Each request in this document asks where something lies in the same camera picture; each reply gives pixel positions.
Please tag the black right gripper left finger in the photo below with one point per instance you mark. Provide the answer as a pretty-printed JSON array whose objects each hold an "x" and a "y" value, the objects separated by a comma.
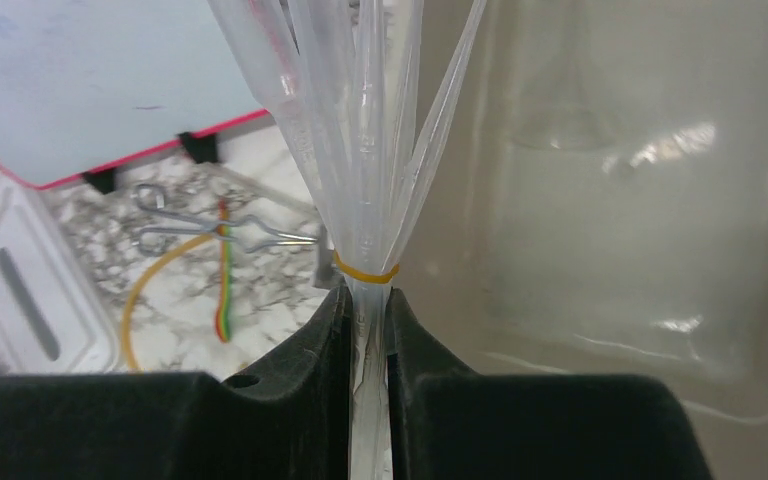
[{"x": 286, "y": 416}]

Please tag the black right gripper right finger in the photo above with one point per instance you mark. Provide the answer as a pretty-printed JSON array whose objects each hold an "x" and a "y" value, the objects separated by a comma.
[{"x": 450, "y": 422}]

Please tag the metal crucible tongs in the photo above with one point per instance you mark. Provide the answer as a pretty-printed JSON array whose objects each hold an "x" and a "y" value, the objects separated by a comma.
[{"x": 154, "y": 240}]

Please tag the bundle of clear pipettes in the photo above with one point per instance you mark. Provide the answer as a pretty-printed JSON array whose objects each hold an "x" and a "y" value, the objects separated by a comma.
[{"x": 344, "y": 93}]

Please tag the yellow rubber tubing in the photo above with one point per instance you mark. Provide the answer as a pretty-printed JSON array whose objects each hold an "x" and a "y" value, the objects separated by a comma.
[{"x": 174, "y": 298}]

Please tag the white plastic container lid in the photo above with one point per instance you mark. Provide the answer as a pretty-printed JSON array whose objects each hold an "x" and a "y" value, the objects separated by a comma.
[{"x": 52, "y": 320}]

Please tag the beige plastic bin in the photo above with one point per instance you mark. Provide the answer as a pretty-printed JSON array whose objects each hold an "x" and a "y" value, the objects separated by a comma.
[{"x": 601, "y": 206}]

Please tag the pink framed whiteboard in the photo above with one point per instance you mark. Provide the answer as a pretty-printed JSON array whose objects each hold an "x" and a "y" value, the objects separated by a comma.
[{"x": 88, "y": 85}]

